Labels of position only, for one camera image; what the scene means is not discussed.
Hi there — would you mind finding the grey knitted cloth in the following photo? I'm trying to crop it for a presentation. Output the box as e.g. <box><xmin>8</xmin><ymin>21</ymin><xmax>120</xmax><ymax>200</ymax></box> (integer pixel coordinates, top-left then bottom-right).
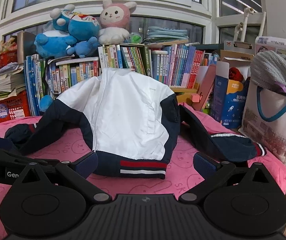
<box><xmin>250</xmin><ymin>50</ymin><xmax>286</xmax><ymax>103</ymax></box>

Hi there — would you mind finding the navy and white jacket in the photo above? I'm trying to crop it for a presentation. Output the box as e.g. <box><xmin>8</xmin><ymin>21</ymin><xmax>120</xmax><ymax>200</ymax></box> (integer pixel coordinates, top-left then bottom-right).
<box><xmin>4</xmin><ymin>67</ymin><xmax>267</xmax><ymax>180</ymax></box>

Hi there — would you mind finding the blue and white carton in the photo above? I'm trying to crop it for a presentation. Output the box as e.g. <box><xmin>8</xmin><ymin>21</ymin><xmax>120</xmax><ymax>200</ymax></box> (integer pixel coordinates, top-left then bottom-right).
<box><xmin>209</xmin><ymin>61</ymin><xmax>230</xmax><ymax>123</ymax></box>

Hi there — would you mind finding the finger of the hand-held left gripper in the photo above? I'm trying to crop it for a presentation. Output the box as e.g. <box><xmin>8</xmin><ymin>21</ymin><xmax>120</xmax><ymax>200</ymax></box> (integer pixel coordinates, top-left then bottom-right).
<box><xmin>0</xmin><ymin>140</ymin><xmax>60</xmax><ymax>172</ymax></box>

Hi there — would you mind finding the white puzzle box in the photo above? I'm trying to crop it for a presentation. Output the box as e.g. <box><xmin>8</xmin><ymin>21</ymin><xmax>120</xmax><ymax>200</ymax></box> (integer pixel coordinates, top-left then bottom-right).
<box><xmin>255</xmin><ymin>36</ymin><xmax>286</xmax><ymax>68</ymax></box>

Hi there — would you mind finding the pink rabbit print blanket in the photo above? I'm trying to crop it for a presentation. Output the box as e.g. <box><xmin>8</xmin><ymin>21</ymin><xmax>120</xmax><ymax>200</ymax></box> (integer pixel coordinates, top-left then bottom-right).
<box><xmin>0</xmin><ymin>102</ymin><xmax>286</xmax><ymax>240</ymax></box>

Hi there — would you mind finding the stack of light blue booklets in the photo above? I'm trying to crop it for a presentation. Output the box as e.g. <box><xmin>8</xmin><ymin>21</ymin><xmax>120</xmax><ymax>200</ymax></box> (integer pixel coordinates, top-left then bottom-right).
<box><xmin>147</xmin><ymin>26</ymin><xmax>189</xmax><ymax>41</ymax></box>

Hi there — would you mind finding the blue and white plush toy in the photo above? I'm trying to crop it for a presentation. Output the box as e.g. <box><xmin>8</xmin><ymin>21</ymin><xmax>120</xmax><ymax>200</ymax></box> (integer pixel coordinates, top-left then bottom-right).
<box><xmin>34</xmin><ymin>7</ymin><xmax>77</xmax><ymax>58</ymax></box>

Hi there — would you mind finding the red plastic basket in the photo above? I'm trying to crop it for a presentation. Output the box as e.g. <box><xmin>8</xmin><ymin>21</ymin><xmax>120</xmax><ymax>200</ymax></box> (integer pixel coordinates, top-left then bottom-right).
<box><xmin>0</xmin><ymin>49</ymin><xmax>18</xmax><ymax>71</ymax></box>

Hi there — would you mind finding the stack of paper workbooks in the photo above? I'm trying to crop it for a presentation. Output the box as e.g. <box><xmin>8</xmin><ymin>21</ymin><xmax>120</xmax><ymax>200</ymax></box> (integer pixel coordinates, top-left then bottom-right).
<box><xmin>0</xmin><ymin>62</ymin><xmax>26</xmax><ymax>103</ymax></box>

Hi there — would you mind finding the white plastic pipe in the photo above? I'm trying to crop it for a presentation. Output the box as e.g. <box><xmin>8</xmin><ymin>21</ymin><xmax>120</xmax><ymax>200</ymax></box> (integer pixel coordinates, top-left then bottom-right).
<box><xmin>234</xmin><ymin>7</ymin><xmax>267</xmax><ymax>43</ymax></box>

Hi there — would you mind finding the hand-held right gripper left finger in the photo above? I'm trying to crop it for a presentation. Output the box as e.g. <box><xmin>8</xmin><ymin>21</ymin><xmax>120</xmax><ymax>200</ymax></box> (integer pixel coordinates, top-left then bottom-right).
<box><xmin>13</xmin><ymin>151</ymin><xmax>112</xmax><ymax>204</ymax></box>

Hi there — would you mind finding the row of upright books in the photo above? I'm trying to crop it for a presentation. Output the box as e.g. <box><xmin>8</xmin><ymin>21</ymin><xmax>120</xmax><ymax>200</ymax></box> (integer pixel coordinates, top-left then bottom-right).
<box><xmin>24</xmin><ymin>42</ymin><xmax>220</xmax><ymax>117</ymax></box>

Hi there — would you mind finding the wooden drawer organizer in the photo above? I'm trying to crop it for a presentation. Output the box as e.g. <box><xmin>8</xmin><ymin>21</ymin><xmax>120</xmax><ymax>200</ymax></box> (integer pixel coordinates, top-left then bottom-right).
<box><xmin>170</xmin><ymin>83</ymin><xmax>200</xmax><ymax>103</ymax></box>

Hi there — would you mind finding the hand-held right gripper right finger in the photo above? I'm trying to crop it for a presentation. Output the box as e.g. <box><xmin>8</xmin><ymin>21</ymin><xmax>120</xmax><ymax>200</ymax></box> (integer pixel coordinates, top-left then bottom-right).
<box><xmin>179</xmin><ymin>151</ymin><xmax>278</xmax><ymax>204</ymax></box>

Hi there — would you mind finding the red plastic crate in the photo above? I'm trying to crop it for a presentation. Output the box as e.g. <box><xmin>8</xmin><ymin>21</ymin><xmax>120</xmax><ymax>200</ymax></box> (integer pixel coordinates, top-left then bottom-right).
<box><xmin>0</xmin><ymin>90</ymin><xmax>31</xmax><ymax>124</ymax></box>

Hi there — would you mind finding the blue printed pouch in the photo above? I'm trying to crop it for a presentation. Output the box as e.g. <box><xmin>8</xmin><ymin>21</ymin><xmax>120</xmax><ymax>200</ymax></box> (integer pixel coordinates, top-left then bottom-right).
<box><xmin>220</xmin><ymin>79</ymin><xmax>246</xmax><ymax>130</ymax></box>

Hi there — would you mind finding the white tote bag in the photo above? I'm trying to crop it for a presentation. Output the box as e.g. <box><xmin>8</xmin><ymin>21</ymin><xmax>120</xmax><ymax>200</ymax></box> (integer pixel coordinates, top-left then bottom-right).
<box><xmin>238</xmin><ymin>77</ymin><xmax>286</xmax><ymax>168</ymax></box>

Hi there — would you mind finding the blue round-faced cat plush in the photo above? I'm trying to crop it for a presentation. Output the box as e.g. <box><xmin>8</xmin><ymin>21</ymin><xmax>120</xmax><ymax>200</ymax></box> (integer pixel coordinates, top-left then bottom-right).
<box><xmin>67</xmin><ymin>11</ymin><xmax>101</xmax><ymax>58</ymax></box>

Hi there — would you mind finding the pink rabbit plush toy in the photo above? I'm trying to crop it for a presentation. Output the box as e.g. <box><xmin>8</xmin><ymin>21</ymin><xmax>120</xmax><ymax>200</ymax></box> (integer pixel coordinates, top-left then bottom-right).
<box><xmin>98</xmin><ymin>0</ymin><xmax>138</xmax><ymax>45</ymax></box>

